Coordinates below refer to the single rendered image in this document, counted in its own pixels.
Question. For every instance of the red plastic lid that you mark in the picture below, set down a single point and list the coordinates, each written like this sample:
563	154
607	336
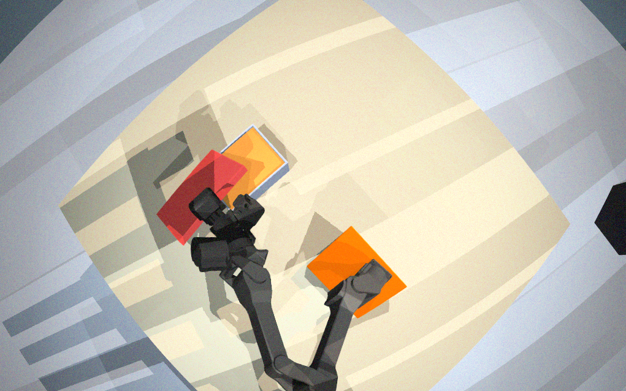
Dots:
216	172

